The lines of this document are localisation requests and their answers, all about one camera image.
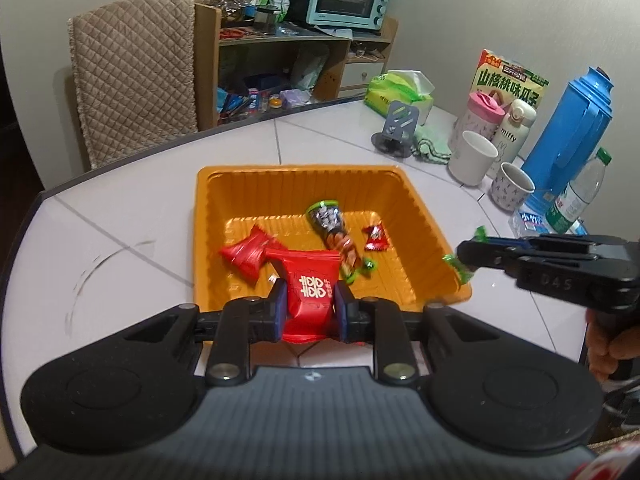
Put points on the white drawer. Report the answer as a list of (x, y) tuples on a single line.
[(362, 74)]

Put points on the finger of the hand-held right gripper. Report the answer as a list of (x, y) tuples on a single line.
[(540, 241), (482, 256)]

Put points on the pink lid tumbler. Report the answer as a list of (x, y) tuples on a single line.
[(475, 116)]

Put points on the small green candy wrapper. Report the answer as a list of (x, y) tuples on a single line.
[(456, 266)]

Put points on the red scissors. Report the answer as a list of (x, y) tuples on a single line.
[(232, 34)]

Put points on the red candy packet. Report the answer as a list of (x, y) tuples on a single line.
[(307, 290), (247, 255)]

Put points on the long green black snack bar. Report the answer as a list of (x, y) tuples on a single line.
[(332, 230)]

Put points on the yellow green snack bag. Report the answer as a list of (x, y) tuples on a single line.
[(500, 80)]

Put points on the grey phone stand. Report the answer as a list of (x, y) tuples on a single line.
[(400, 121)]

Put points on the blue thermos jug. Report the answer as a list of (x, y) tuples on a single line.
[(565, 135)]

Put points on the clear water bottle green label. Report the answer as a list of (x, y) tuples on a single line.
[(575, 196)]

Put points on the small red candy wrapper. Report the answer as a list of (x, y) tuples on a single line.
[(376, 239)]

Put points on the blue pocket tissue packet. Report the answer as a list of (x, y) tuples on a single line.
[(530, 220)]

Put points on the quilted beige chair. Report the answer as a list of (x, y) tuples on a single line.
[(130, 75)]

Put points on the person's right hand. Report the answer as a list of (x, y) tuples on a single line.
[(600, 350)]

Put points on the green cloth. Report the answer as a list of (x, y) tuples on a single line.
[(432, 149)]

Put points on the orange plastic tray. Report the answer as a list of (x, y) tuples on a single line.
[(300, 195)]

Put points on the white bottle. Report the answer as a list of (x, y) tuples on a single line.
[(515, 131)]

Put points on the patterned white cup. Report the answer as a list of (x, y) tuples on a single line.
[(507, 194)]

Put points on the wooden shelf unit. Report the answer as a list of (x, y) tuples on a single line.
[(207, 60)]

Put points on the green tissue pack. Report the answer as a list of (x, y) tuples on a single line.
[(395, 90)]

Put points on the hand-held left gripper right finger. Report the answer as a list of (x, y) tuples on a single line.
[(341, 312)]

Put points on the red white patterned clothing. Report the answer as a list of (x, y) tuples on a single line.
[(605, 467)]

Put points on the plain white cup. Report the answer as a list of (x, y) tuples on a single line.
[(470, 164)]

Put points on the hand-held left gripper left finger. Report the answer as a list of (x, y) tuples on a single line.
[(280, 307)]

